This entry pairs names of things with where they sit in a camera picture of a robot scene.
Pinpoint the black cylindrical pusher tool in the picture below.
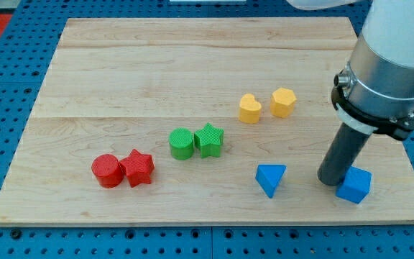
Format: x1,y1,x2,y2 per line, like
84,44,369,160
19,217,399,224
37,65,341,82
317,123,370,186

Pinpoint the blue triangle block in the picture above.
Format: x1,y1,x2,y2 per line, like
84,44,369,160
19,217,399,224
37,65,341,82
255,164,287,199

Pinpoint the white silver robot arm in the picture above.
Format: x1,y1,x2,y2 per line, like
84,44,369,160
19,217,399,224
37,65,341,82
318,0,414,186

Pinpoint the blue cube block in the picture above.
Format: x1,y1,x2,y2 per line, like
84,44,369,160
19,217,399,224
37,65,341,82
336,166,372,204

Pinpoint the yellow hexagon block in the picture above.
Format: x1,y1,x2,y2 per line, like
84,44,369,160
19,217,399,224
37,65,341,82
270,88,297,118

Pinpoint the yellow heart block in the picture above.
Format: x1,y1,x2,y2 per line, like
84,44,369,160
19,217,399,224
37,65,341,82
239,94,262,124

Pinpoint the wooden board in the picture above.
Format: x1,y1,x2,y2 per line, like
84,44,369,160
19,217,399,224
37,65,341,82
0,17,414,227

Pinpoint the green star block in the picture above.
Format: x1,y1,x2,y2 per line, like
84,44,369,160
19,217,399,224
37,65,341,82
194,123,224,158

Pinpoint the green cylinder block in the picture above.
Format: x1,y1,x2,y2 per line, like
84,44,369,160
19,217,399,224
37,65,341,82
169,127,194,160

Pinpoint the red star block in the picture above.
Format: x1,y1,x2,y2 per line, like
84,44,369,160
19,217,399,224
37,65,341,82
119,149,155,188

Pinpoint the red cylinder block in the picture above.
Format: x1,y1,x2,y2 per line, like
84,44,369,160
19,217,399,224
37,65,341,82
91,154,124,188

